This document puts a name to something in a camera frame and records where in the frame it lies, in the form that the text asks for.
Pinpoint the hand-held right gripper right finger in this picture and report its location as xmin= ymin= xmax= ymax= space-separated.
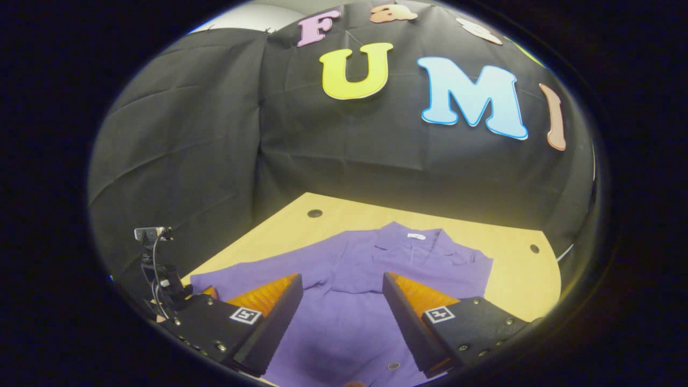
xmin=382 ymin=271 xmax=531 ymax=379

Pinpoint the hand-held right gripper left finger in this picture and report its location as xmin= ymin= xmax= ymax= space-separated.
xmin=160 ymin=273 xmax=304 ymax=378

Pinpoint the purple button shirt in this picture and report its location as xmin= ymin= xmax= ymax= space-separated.
xmin=189 ymin=220 xmax=494 ymax=387

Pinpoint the black webcam stand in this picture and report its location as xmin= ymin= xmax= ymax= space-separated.
xmin=140 ymin=239 xmax=193 ymax=320

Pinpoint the grey webcam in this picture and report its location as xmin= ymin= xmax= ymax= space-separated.
xmin=134 ymin=226 xmax=173 ymax=243

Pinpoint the black backdrop cloth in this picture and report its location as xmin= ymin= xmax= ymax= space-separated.
xmin=88 ymin=0 xmax=597 ymax=302

